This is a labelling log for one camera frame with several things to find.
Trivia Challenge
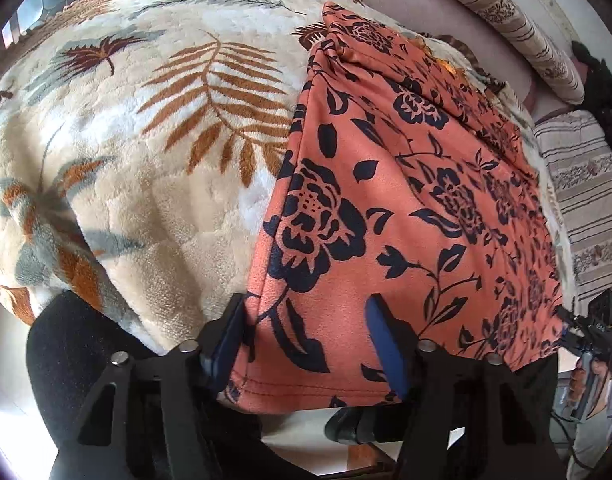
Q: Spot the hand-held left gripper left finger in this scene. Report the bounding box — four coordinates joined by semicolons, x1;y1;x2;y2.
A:
51;294;247;480

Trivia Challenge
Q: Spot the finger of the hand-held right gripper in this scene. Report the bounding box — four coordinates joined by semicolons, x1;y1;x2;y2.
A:
554;305;590;356

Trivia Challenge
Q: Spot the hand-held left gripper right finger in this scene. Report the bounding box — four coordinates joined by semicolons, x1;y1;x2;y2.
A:
363;292;569;480

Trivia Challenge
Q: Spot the orange black floral garment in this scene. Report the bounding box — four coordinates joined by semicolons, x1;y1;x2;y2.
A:
225;1;566;407

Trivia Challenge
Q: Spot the person's right hand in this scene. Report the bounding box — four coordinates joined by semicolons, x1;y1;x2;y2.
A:
568;357;612;420

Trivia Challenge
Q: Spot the black shoe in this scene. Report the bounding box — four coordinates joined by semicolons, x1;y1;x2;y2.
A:
325;406;404;446

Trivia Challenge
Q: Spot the striped floral cushion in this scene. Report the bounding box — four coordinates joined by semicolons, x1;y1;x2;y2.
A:
530;110;612;306

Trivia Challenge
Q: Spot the person's black clothing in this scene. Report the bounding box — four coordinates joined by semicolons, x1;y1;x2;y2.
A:
26;290;559;480

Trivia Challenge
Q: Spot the cream leaf print blanket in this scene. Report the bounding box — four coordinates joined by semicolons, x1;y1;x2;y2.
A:
0;0;576;361

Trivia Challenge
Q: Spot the dark cloth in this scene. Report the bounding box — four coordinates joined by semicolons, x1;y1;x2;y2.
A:
570;40;612;153

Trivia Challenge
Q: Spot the striped bolster pillow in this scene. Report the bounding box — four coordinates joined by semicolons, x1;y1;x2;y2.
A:
401;0;586;106

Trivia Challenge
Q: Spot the mauve bed sheet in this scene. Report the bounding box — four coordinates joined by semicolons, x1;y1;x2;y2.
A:
331;0;541;121

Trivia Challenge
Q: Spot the window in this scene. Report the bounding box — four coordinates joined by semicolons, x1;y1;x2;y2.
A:
1;0;77;46

